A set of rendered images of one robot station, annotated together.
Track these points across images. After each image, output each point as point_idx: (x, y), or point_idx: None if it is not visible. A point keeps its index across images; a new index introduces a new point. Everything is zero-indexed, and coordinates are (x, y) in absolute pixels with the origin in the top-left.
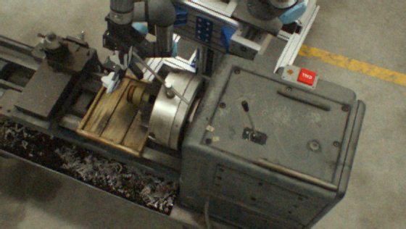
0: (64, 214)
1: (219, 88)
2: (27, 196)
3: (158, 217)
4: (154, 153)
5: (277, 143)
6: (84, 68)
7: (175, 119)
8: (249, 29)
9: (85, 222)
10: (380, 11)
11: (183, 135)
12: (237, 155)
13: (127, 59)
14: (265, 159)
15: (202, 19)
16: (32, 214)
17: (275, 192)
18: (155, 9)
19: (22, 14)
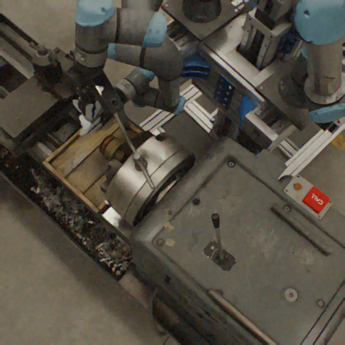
0: (35, 227)
1: (200, 179)
2: (8, 197)
3: None
4: (117, 216)
5: (244, 276)
6: (72, 96)
7: (136, 198)
8: (272, 110)
9: (52, 242)
10: None
11: (145, 215)
12: (188, 273)
13: (94, 110)
14: (221, 292)
15: (225, 81)
16: (6, 216)
17: (223, 328)
18: (153, 56)
19: (68, 15)
